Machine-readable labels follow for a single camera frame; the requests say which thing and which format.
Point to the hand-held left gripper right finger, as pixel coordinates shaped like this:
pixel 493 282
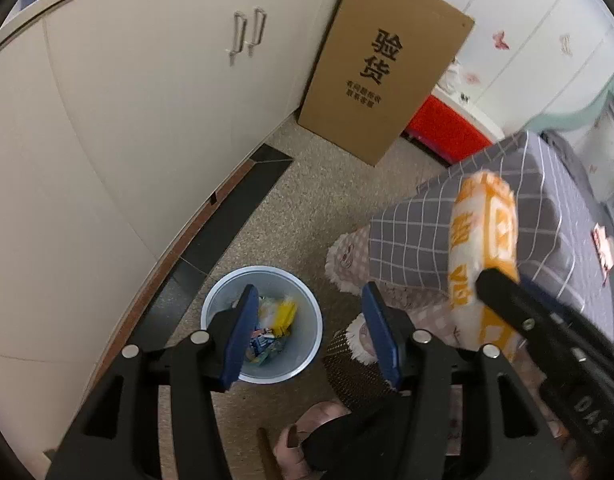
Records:
pixel 379 330

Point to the teal bed headboard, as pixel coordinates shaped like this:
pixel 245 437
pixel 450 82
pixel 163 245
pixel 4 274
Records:
pixel 577 110

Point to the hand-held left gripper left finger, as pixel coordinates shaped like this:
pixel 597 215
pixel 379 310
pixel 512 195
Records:
pixel 239 340

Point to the teal snack packet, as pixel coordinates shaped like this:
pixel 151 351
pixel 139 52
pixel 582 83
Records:
pixel 267 350

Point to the beige floor cabinet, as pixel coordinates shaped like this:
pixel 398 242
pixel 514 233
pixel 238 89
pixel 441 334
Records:
pixel 112 135

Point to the grey checked bed sheet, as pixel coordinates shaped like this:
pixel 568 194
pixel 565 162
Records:
pixel 417 220

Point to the pink slipper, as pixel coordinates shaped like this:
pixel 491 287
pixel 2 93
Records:
pixel 307 420

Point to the orange and white snack bag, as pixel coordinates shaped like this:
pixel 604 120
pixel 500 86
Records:
pixel 479 230

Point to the white and red paper bag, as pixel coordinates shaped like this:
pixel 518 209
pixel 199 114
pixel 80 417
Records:
pixel 604 247

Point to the red storage box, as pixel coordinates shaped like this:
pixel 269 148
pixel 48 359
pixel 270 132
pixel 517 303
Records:
pixel 442 130

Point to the pink butterfly sticker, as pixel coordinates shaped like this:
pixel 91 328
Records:
pixel 502 40

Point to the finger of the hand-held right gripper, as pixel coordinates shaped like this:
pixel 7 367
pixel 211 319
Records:
pixel 502 290
pixel 552 302

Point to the person's black trouser leg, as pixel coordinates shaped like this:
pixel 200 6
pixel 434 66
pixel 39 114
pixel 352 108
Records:
pixel 352 440

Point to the large cardboard box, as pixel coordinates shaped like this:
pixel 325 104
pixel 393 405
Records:
pixel 387 60

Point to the white wardrobe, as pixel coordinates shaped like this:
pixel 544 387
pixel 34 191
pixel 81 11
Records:
pixel 527 10

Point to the white plastic bag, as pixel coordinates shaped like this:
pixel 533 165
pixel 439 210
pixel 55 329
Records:
pixel 454 80

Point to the yellow plastic bag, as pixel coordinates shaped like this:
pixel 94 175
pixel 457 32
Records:
pixel 286 315

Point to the grey round trash bin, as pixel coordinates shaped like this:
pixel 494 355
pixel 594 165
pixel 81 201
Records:
pixel 272 282

